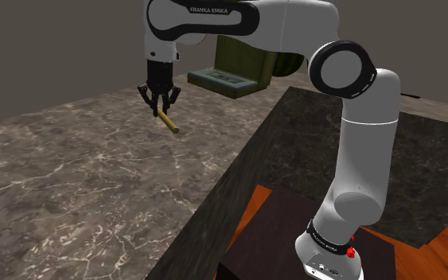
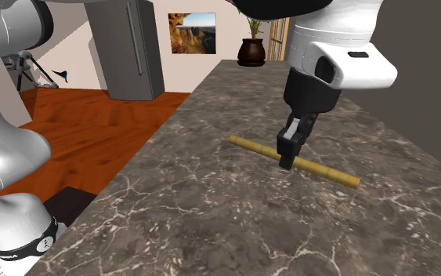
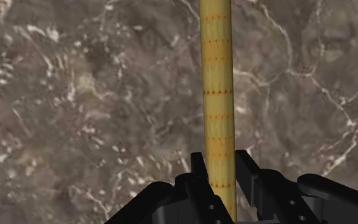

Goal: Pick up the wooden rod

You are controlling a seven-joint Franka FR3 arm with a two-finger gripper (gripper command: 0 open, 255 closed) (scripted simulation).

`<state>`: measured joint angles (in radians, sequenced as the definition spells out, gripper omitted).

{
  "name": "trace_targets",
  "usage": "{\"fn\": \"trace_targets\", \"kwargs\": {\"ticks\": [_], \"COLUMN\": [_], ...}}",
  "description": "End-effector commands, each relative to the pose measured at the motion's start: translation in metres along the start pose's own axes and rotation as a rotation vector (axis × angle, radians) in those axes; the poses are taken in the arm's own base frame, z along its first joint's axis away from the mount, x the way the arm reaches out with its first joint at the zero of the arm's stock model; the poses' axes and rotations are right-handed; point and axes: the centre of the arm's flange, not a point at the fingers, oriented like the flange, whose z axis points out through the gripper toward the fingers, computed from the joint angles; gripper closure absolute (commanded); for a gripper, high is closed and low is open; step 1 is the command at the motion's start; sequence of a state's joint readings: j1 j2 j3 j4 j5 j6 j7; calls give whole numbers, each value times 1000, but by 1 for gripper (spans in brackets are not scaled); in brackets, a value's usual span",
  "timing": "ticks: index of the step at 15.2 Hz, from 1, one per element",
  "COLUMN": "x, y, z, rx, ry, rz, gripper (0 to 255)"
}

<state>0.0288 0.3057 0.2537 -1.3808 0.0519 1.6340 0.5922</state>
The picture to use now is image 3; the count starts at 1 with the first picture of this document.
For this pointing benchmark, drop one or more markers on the yellow wooden stick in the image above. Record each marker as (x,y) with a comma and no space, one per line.
(218,105)

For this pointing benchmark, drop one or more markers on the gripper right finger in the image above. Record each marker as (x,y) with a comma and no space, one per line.
(278,192)

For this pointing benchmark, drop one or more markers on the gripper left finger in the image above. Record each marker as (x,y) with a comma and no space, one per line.
(194,198)

